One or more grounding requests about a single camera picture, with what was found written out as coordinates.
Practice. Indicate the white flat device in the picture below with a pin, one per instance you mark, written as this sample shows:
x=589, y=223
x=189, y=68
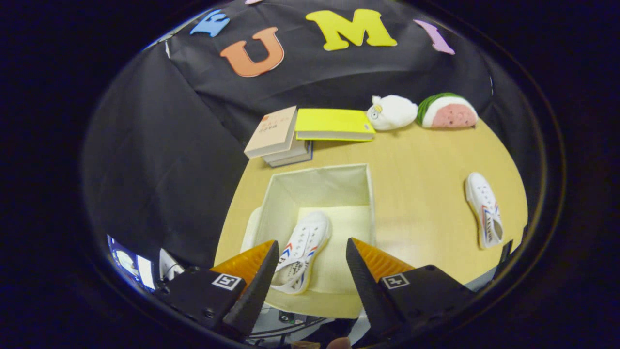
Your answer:
x=172, y=264

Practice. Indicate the black table edge bracket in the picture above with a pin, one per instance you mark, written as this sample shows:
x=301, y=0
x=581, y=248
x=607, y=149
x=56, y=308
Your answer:
x=505, y=252

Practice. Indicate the beige cover book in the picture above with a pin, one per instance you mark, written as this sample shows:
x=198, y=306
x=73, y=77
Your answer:
x=271, y=128

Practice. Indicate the blue cover book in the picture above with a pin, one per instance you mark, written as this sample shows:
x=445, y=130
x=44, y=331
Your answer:
x=300, y=161

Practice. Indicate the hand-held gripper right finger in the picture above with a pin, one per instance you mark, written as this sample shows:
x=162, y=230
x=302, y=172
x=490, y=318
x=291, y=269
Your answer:
x=370, y=300

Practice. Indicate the green fabric storage box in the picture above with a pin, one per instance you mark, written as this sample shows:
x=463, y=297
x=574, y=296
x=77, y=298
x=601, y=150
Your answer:
x=329, y=194

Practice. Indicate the computer monitor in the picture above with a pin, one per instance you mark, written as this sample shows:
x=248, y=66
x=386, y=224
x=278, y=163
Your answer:
x=131, y=261

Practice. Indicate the white cover book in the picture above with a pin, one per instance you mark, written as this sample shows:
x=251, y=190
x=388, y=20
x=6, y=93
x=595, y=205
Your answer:
x=290, y=152

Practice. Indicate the yellow cover book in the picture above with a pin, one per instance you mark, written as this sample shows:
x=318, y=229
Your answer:
x=332, y=120

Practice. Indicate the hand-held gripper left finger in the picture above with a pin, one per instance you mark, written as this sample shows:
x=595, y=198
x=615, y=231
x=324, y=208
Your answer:
x=252, y=300

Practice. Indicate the watermelon slice plush toy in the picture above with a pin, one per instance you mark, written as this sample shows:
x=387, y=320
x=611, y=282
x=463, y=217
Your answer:
x=453, y=116

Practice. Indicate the white canvas shoe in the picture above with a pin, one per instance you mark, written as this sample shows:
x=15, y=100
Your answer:
x=482, y=203
x=310, y=232

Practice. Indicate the white plush toy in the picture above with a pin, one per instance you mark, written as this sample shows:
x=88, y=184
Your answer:
x=392, y=112

